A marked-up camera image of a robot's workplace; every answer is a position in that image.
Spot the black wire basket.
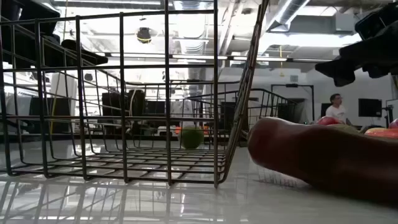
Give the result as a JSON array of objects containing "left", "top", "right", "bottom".
[{"left": 185, "top": 88, "right": 298, "bottom": 133}]

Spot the red apple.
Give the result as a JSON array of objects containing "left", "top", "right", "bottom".
[{"left": 316, "top": 115, "right": 343, "bottom": 126}]

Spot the orange carrot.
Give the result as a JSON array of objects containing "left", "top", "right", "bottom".
[{"left": 364, "top": 127, "right": 398, "bottom": 140}]

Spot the black dome camera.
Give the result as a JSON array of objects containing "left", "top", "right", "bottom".
[{"left": 136, "top": 27, "right": 152, "bottom": 45}]

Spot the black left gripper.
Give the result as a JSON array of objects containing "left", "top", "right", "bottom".
[{"left": 0, "top": 0, "right": 109, "bottom": 69}]

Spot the white wire basket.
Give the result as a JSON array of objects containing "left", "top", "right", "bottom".
[{"left": 0, "top": 0, "right": 271, "bottom": 189}]

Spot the red chili pepper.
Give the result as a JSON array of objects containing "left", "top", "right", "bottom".
[{"left": 247, "top": 116, "right": 398, "bottom": 205}]

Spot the green lime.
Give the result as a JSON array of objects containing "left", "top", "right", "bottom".
[{"left": 181, "top": 126, "right": 205, "bottom": 150}]

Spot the black wall monitor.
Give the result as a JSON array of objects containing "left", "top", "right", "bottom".
[{"left": 358, "top": 98, "right": 383, "bottom": 118}]

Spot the person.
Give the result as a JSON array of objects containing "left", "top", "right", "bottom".
[{"left": 324, "top": 93, "right": 354, "bottom": 126}]

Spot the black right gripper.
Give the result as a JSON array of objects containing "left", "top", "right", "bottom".
[{"left": 314, "top": 2, "right": 398, "bottom": 88}]

